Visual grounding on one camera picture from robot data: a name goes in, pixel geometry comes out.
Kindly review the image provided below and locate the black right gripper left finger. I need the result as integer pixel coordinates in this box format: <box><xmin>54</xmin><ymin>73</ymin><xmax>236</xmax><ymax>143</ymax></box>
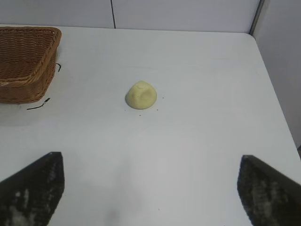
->
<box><xmin>0</xmin><ymin>151</ymin><xmax>65</xmax><ymax>226</ymax></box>

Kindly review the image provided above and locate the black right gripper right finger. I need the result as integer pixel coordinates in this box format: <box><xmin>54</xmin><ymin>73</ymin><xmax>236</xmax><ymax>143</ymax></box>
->
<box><xmin>237</xmin><ymin>154</ymin><xmax>301</xmax><ymax>226</ymax></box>

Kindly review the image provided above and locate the pale yellow round fruit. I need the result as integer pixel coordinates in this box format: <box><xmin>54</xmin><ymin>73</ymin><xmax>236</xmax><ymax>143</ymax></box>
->
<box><xmin>125</xmin><ymin>80</ymin><xmax>158</xmax><ymax>110</ymax></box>

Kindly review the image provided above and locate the brown woven wicker basket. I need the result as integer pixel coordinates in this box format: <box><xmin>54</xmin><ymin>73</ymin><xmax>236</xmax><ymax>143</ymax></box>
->
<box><xmin>0</xmin><ymin>26</ymin><xmax>63</xmax><ymax>105</ymax></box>

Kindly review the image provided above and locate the grey metal frame post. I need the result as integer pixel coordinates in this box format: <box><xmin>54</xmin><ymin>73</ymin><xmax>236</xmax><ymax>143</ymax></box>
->
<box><xmin>248</xmin><ymin>0</ymin><xmax>264</xmax><ymax>34</ymax></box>

